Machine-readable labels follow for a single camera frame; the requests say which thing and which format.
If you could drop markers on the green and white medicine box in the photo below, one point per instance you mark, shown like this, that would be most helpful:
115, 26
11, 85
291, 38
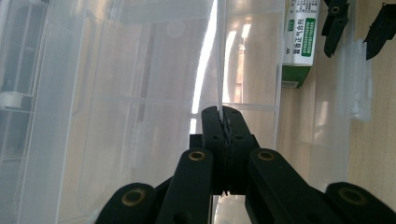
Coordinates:
299, 40

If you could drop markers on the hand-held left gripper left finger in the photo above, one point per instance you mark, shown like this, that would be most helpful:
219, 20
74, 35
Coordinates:
190, 186

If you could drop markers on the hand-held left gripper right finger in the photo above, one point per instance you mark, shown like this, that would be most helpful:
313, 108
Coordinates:
274, 186

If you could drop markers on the translucent plastic storage box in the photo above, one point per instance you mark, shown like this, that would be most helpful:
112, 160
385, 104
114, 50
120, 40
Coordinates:
255, 77

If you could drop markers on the clear plastic storage box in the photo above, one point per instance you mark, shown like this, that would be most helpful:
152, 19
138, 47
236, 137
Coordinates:
124, 93

